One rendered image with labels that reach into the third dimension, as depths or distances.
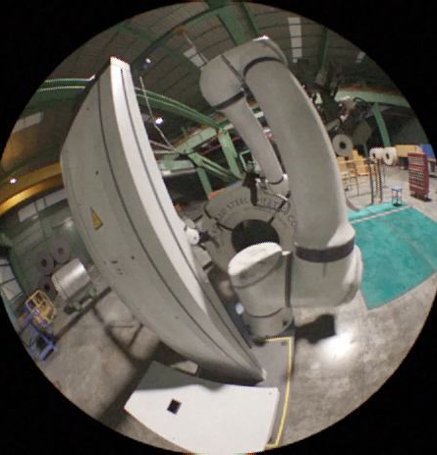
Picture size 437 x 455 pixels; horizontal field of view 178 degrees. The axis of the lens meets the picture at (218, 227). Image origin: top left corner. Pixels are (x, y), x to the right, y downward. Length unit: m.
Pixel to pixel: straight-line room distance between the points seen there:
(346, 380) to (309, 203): 1.42
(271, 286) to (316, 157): 0.27
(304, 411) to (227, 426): 0.90
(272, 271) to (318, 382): 1.25
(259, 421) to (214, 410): 0.15
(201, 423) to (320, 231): 0.67
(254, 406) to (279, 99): 0.79
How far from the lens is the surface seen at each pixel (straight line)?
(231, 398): 0.60
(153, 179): 0.21
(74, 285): 5.13
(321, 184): 0.26
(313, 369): 1.45
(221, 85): 0.45
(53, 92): 2.83
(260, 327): 0.48
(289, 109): 0.30
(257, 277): 0.31
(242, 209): 1.29
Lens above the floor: 1.42
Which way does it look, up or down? 17 degrees down
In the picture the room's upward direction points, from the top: 21 degrees counter-clockwise
